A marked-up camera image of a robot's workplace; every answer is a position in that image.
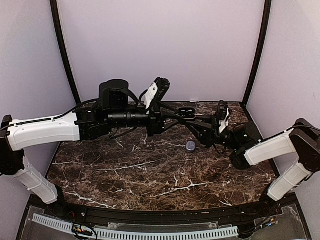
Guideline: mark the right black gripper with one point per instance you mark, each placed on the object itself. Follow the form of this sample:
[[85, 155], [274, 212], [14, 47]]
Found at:
[[209, 133]]

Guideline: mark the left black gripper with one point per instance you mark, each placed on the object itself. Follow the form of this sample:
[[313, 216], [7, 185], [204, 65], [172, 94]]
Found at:
[[157, 121]]

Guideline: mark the black earbud charging case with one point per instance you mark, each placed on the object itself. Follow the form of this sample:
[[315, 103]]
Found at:
[[187, 113]]

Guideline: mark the purple earbud charging case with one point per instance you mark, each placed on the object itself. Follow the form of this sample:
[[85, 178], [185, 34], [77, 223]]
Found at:
[[190, 146]]

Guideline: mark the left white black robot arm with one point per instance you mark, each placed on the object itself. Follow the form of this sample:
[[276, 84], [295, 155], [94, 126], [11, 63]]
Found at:
[[116, 107]]

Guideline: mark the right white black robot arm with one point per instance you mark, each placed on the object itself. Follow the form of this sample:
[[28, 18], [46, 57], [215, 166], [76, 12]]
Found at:
[[249, 150]]

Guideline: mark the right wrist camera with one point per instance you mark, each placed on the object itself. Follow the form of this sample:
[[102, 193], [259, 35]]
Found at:
[[222, 115]]

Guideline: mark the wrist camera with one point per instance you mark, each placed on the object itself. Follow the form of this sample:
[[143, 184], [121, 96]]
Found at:
[[154, 93], [222, 115]]

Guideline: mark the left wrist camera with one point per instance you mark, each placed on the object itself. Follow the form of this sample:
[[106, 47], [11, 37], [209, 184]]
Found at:
[[154, 93]]

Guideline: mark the white slotted cable duct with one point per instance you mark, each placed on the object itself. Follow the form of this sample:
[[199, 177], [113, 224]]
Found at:
[[121, 231]]

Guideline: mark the right black frame post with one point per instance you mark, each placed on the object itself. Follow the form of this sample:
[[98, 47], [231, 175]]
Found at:
[[258, 52]]

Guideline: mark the black frame post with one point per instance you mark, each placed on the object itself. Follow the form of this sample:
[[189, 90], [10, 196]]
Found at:
[[63, 50], [258, 52]]

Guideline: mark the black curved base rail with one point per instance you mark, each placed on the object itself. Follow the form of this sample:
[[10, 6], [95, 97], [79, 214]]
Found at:
[[232, 214]]

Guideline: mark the left black frame post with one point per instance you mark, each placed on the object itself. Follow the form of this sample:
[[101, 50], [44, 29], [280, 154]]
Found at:
[[63, 50]]

